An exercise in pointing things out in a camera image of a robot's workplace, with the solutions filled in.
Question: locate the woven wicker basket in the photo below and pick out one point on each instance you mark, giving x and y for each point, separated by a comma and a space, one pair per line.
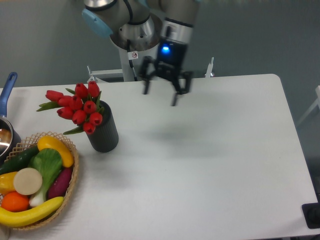
32, 141

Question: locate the purple sweet potato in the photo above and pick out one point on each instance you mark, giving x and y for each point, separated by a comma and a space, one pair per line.
61, 184

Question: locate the orange fruit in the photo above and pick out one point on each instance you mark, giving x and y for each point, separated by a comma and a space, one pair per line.
15, 202

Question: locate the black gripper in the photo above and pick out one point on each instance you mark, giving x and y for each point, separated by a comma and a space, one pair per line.
168, 65

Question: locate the green bok choy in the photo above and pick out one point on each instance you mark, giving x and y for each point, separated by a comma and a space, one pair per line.
48, 163

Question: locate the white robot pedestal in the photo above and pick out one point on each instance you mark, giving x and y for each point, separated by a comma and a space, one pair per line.
134, 42

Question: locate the yellow bell pepper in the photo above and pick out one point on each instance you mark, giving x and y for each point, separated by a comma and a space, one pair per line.
7, 182

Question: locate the blue handled steel pot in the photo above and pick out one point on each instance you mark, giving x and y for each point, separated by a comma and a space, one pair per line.
8, 136

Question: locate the white frame at right edge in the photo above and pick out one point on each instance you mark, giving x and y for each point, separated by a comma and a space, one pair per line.
312, 110

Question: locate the yellow banana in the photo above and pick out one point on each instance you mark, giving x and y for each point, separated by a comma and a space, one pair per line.
30, 216

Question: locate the dark grey ribbed vase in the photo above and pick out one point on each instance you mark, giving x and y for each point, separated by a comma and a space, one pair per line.
105, 137

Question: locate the green cucumber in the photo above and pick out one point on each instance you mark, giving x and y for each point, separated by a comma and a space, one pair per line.
19, 161

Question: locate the red tulip bouquet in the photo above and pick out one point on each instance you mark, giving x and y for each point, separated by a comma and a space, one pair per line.
83, 107

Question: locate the black device at table edge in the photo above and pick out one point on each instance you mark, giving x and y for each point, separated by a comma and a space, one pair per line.
311, 212

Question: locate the beige round disc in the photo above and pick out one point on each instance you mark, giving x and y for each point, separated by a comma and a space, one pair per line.
27, 181

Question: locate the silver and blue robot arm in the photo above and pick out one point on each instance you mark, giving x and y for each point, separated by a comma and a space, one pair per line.
105, 17

